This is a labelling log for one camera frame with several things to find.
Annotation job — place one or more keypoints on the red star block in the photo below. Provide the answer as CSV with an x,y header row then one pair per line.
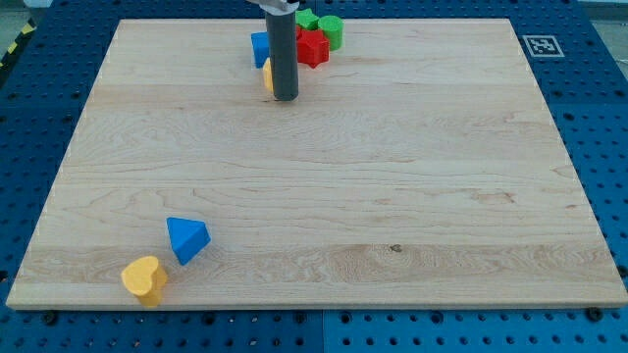
x,y
313,47

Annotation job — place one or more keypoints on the green star block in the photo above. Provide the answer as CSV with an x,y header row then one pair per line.
x,y
306,19

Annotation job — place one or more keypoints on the yellow heart block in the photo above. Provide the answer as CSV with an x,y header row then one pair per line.
x,y
145,278

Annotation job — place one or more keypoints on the light wooden board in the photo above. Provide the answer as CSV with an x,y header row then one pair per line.
x,y
420,168

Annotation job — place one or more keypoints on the yellow block behind pusher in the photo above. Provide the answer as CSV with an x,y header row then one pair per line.
x,y
267,75

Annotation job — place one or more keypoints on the blue triangle block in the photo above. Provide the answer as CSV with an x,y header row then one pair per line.
x,y
188,238

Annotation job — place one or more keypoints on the blue cube block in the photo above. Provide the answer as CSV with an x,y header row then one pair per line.
x,y
260,48

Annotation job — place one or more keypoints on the green cylinder block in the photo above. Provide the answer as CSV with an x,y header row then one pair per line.
x,y
332,27

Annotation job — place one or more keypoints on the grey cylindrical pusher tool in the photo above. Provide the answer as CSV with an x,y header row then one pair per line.
x,y
281,31

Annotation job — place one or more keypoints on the white fiducial marker tag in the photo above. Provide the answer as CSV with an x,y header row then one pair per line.
x,y
542,46

